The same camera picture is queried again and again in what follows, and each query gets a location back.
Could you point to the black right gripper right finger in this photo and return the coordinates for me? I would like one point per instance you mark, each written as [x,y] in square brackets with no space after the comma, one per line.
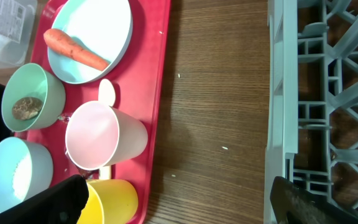
[293,205]

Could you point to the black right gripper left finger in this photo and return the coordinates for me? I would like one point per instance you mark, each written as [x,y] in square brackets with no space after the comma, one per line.
[59,204]

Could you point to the white rice pile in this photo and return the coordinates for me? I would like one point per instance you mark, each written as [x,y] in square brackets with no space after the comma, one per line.
[22,177]

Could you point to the light blue bowl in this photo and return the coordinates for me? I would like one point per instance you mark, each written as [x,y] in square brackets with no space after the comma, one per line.
[12,150]

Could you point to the brown mushroom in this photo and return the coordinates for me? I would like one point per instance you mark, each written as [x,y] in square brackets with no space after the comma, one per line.
[27,108]

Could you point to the green bowl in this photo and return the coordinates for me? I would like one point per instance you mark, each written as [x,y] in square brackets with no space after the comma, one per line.
[31,80]

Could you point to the grey dishwasher rack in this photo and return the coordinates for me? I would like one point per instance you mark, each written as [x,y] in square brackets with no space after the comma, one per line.
[313,107]

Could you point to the yellow plastic cup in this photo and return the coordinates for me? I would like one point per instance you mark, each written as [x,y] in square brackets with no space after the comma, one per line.
[112,201]

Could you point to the pink plastic cup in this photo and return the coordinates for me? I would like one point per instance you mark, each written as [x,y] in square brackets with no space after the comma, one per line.
[98,135]

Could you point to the white plastic spoon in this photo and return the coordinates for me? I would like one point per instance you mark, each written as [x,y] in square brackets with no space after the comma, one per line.
[106,95]

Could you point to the orange carrot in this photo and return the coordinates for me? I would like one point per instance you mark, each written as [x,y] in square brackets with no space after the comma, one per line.
[63,44]

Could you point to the light blue plate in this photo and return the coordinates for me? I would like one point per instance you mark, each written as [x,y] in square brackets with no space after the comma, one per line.
[104,27]

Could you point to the clear plastic bin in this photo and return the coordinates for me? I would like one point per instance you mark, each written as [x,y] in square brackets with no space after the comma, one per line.
[16,23]

